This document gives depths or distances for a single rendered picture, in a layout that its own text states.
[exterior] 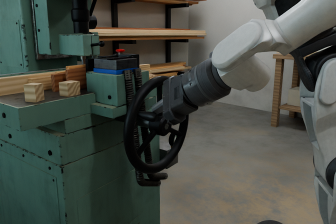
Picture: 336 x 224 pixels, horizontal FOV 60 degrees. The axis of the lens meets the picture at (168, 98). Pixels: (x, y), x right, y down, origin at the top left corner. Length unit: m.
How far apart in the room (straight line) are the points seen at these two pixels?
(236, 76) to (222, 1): 4.11
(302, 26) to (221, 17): 4.13
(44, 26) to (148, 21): 3.36
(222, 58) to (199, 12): 4.36
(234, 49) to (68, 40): 0.66
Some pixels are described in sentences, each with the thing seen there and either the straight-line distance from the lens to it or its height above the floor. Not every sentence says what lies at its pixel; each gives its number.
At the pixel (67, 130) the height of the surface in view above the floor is 0.81.
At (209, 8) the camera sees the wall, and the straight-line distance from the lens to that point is 4.79.
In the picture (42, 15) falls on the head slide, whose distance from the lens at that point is 1.12.
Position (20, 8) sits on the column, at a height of 1.16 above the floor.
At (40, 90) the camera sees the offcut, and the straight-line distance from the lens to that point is 0.83.
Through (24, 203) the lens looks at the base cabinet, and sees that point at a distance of 1.16.
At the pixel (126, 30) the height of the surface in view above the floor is 1.11.
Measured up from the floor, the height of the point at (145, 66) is 0.93.
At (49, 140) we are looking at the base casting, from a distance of 0.90.
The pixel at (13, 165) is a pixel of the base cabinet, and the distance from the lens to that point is 1.15.
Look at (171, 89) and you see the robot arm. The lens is 0.68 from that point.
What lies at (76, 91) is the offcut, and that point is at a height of 0.91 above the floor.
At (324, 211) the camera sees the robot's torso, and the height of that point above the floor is 0.41.
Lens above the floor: 1.07
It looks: 12 degrees down
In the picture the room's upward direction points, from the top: straight up
